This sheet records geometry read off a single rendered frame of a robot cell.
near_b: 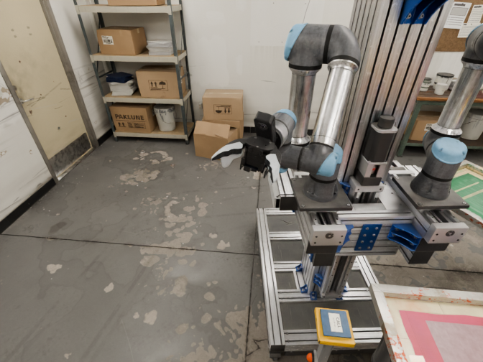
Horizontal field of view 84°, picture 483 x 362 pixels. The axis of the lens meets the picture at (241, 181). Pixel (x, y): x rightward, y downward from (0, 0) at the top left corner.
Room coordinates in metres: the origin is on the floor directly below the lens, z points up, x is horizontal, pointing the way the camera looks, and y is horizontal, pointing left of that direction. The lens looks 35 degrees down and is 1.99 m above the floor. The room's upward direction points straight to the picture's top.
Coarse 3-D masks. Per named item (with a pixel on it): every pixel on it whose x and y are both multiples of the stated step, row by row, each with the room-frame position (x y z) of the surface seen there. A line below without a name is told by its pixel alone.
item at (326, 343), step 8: (320, 320) 0.53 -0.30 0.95; (320, 328) 0.50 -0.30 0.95; (320, 336) 0.47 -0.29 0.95; (328, 336) 0.47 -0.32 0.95; (352, 336) 0.47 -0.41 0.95; (320, 344) 0.53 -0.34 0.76; (328, 344) 0.45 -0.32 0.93; (336, 344) 0.45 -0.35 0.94; (344, 344) 0.45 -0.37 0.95; (352, 344) 0.45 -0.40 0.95; (320, 352) 0.50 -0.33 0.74; (328, 352) 0.49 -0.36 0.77; (320, 360) 0.50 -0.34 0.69
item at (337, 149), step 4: (336, 144) 0.97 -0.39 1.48; (336, 148) 0.94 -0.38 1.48; (340, 148) 0.94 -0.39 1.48; (336, 152) 0.91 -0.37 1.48; (340, 152) 0.91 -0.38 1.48; (340, 156) 0.91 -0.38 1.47; (340, 160) 0.91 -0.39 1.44; (336, 164) 0.90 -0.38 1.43; (340, 164) 0.92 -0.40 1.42; (336, 168) 0.90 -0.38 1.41; (336, 172) 0.90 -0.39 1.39; (316, 176) 0.91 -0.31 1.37; (320, 176) 0.90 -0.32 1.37; (324, 176) 0.89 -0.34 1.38; (332, 176) 0.89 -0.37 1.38; (336, 176) 0.91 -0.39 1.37; (324, 180) 0.89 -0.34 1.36; (328, 180) 0.89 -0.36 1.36
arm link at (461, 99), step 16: (480, 32) 1.06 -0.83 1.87; (464, 64) 1.09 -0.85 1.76; (480, 64) 1.04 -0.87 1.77; (464, 80) 1.07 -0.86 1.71; (480, 80) 1.05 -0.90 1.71; (464, 96) 1.05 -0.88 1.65; (448, 112) 1.07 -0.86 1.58; (464, 112) 1.05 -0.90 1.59; (432, 128) 1.10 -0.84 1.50; (448, 128) 1.05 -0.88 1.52
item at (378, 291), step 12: (372, 288) 0.64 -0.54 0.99; (384, 288) 0.64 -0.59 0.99; (396, 288) 0.64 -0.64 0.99; (408, 288) 0.64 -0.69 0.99; (420, 288) 0.64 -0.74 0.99; (372, 300) 0.61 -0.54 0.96; (384, 300) 0.59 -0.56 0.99; (432, 300) 0.61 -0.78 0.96; (444, 300) 0.60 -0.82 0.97; (456, 300) 0.60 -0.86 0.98; (468, 300) 0.59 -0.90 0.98; (480, 300) 0.59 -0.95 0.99; (384, 312) 0.54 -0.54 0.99; (384, 324) 0.50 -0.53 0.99; (384, 336) 0.47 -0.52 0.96; (396, 336) 0.46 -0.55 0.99; (396, 348) 0.42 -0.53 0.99; (396, 360) 0.38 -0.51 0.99
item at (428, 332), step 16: (416, 320) 0.53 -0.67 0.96; (432, 320) 0.53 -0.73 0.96; (448, 320) 0.53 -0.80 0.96; (464, 320) 0.53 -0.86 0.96; (480, 320) 0.53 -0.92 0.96; (416, 336) 0.47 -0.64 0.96; (432, 336) 0.47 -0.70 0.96; (448, 336) 0.47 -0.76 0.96; (464, 336) 0.47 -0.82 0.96; (480, 336) 0.47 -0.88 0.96; (416, 352) 0.42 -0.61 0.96; (432, 352) 0.42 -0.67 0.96; (448, 352) 0.42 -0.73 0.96; (464, 352) 0.42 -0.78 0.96; (480, 352) 0.42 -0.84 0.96
